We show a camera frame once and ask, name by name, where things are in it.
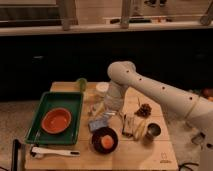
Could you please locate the metal cup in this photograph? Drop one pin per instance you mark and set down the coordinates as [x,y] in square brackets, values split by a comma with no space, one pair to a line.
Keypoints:
[153,130]

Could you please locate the pine cone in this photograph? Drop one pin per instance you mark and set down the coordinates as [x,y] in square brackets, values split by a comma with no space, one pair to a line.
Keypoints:
[144,111]

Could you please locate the black chair back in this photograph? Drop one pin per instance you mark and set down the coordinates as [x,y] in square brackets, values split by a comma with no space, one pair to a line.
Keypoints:
[16,146]

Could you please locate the orange apple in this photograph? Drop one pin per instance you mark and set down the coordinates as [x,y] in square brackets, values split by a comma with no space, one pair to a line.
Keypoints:
[107,142]

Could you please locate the yellow banana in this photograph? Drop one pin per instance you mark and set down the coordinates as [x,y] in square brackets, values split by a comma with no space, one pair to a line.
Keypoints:
[139,130]

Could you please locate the green cup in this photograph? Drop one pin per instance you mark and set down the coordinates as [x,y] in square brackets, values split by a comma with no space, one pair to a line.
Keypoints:
[82,83]

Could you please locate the white round container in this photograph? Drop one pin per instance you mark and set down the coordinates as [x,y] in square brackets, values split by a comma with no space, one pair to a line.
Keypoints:
[102,87]

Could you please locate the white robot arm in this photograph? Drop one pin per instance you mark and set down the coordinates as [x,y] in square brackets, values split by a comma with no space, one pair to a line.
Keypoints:
[198,111]

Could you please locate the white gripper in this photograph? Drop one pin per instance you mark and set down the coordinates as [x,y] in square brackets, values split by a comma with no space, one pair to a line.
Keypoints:
[101,112]

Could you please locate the green plastic tray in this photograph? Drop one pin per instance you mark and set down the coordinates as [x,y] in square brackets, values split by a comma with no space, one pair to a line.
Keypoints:
[72,101]

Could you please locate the orange bowl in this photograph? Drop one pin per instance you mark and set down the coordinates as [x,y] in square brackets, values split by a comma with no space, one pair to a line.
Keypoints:
[56,120]

